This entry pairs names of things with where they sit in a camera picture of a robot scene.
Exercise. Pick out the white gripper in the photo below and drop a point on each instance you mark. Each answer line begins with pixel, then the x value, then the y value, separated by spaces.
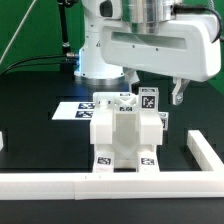
pixel 185 47

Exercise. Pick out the white tagged cube nut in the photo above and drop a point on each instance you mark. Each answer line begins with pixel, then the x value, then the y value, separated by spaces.
pixel 148 98
pixel 165 119

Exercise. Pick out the white chair seat part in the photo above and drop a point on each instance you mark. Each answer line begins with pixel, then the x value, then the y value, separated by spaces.
pixel 126 132

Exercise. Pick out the white chair back frame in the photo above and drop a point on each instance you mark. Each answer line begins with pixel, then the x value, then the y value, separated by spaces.
pixel 120 101

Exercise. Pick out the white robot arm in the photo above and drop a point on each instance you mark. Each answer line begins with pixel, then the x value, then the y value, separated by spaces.
pixel 143 17

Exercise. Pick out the white U-shaped obstacle fence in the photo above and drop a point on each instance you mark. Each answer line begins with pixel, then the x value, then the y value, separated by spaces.
pixel 208 181

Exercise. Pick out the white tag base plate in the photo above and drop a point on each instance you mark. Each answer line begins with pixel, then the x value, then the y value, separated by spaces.
pixel 74 111

